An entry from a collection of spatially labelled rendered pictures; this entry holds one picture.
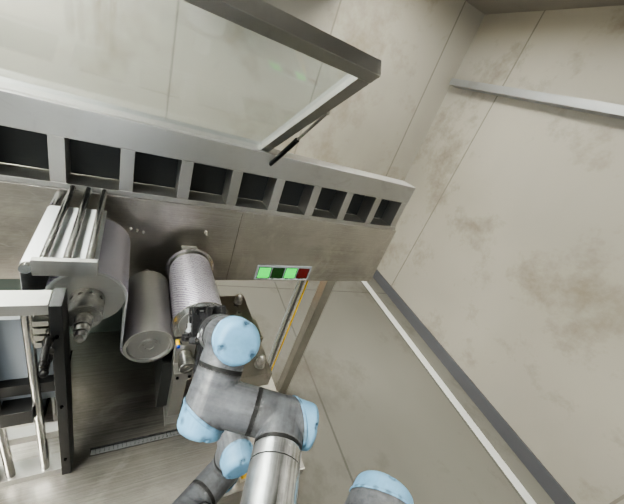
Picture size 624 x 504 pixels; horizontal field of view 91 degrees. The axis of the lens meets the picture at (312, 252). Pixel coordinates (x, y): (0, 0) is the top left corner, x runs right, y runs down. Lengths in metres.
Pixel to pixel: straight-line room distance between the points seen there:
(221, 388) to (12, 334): 0.39
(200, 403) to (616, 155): 2.85
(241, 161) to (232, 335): 0.65
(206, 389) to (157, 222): 0.66
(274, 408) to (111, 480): 0.61
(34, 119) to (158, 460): 0.91
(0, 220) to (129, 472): 0.73
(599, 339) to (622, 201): 0.92
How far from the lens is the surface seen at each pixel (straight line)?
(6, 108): 1.02
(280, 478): 0.51
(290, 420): 0.55
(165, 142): 0.99
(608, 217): 2.87
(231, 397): 0.55
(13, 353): 0.80
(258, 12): 0.57
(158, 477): 1.07
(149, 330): 0.90
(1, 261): 1.21
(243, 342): 0.53
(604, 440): 2.97
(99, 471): 1.09
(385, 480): 0.74
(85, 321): 0.76
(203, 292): 0.90
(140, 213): 1.07
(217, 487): 0.92
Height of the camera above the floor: 1.88
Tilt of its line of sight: 27 degrees down
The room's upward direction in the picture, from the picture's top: 21 degrees clockwise
